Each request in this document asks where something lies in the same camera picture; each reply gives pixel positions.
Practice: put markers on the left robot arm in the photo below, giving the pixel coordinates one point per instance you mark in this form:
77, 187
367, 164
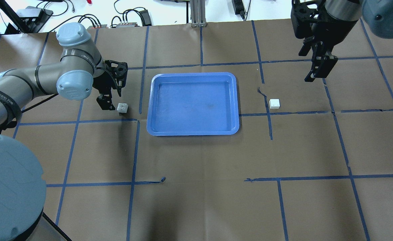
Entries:
22, 188

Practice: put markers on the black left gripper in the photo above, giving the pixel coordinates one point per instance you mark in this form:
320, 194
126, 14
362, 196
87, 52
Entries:
106, 89

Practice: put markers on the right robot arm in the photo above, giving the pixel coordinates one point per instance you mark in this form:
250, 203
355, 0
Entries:
378, 14

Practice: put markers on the blue plastic tray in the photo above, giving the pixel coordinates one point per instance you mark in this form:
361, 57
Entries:
193, 104

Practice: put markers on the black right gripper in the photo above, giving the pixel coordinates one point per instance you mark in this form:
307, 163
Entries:
334, 32

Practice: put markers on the white smooth block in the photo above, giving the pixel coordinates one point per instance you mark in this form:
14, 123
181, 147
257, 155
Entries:
274, 104

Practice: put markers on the aluminium frame post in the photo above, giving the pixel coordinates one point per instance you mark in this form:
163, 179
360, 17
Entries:
198, 13

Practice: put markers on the white studded block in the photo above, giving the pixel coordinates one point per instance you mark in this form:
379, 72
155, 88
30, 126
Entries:
122, 108

